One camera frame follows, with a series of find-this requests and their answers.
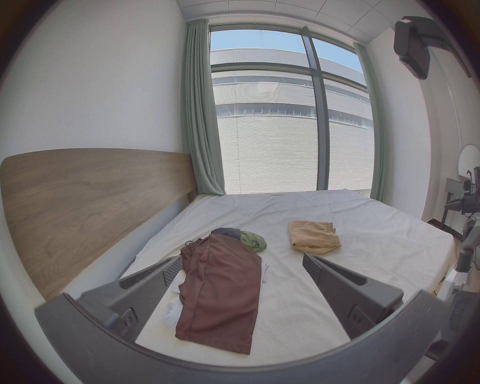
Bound round mirror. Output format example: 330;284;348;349
458;144;480;178

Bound grey-green curtain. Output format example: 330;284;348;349
353;42;388;204
180;20;226;196

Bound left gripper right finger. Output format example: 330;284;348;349
302;253;403;342

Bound tan shorts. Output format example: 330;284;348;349
287;220;342;254

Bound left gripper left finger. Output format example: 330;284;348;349
77;256;183;343

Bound brown shorts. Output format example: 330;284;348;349
175;234;262;355

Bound window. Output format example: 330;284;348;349
208;25;376;196

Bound white garment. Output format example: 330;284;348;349
161;262;271;332

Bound green garment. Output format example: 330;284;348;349
239;230;268;253

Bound black garment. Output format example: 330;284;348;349
210;226;241;239

